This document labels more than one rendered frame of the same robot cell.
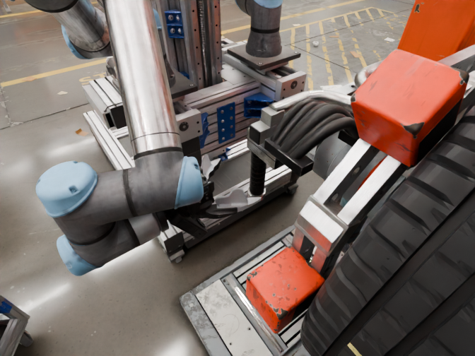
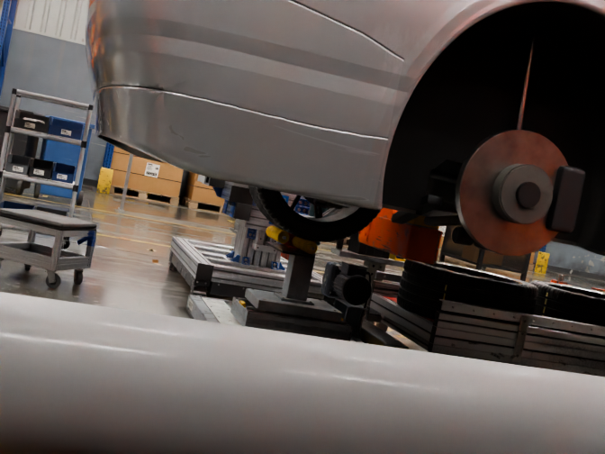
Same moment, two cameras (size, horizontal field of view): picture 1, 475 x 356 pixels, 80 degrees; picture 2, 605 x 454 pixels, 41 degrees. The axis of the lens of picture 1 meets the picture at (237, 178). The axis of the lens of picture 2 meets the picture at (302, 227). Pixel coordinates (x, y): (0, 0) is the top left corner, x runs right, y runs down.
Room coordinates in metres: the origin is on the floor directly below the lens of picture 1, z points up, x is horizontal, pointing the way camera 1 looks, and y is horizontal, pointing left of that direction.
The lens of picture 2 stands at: (-3.30, -1.66, 0.77)
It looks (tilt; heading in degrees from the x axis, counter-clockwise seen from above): 3 degrees down; 20
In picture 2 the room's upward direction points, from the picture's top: 11 degrees clockwise
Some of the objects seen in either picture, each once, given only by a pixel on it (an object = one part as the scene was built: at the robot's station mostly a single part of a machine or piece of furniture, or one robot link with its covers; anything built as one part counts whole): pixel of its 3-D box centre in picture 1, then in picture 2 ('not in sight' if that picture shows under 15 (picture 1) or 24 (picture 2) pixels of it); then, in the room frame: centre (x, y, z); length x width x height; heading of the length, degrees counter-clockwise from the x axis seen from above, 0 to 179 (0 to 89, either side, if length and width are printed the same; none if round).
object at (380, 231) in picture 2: not in sight; (406, 220); (0.60, -0.79, 0.69); 0.52 x 0.17 x 0.35; 36
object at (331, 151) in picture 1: (367, 174); not in sight; (0.43, -0.28, 0.85); 0.21 x 0.14 x 0.14; 36
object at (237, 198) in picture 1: (238, 197); not in sight; (0.37, 0.00, 0.85); 0.09 x 0.03 x 0.06; 90
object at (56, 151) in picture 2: not in sight; (63, 159); (4.73, 4.36, 0.49); 0.64 x 0.54 x 0.97; 43
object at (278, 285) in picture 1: (283, 287); not in sight; (0.19, -0.07, 0.85); 0.09 x 0.08 x 0.07; 126
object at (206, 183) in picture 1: (182, 198); not in sight; (0.36, 0.11, 0.86); 0.12 x 0.08 x 0.09; 126
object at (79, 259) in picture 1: (99, 241); not in sight; (0.27, 0.24, 0.86); 0.11 x 0.08 x 0.09; 126
